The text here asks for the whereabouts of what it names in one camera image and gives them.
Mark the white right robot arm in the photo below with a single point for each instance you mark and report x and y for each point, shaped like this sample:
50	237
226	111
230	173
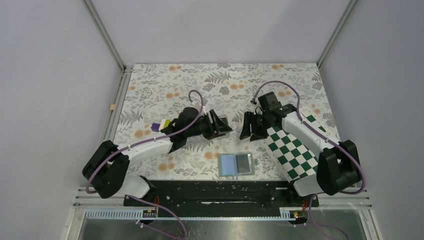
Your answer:
338	165

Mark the purple white green block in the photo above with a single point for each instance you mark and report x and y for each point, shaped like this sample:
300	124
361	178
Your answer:
157	127

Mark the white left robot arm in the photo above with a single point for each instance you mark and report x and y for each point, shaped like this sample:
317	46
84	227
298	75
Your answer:
106	170

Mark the floral patterned table mat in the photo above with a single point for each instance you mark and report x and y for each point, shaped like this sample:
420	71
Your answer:
161	91

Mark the green white checkerboard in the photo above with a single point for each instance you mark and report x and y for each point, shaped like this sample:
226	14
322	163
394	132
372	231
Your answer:
293	159

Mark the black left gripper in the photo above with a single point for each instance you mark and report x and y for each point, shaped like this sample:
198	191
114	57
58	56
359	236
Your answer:
218	128

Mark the green card holder wallet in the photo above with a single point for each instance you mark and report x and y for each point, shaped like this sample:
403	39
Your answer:
234	165

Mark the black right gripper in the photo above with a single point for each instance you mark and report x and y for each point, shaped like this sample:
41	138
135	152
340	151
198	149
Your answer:
250	118

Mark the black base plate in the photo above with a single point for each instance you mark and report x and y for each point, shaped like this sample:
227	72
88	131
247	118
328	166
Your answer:
219	199

